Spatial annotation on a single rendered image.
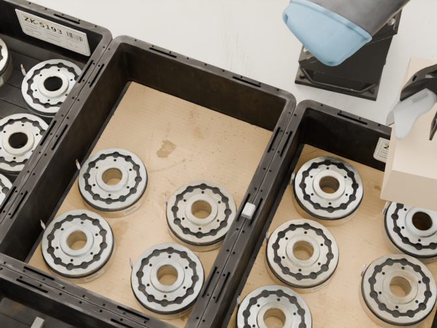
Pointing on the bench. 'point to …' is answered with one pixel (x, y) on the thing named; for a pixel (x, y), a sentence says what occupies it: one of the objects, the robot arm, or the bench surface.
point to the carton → (413, 157)
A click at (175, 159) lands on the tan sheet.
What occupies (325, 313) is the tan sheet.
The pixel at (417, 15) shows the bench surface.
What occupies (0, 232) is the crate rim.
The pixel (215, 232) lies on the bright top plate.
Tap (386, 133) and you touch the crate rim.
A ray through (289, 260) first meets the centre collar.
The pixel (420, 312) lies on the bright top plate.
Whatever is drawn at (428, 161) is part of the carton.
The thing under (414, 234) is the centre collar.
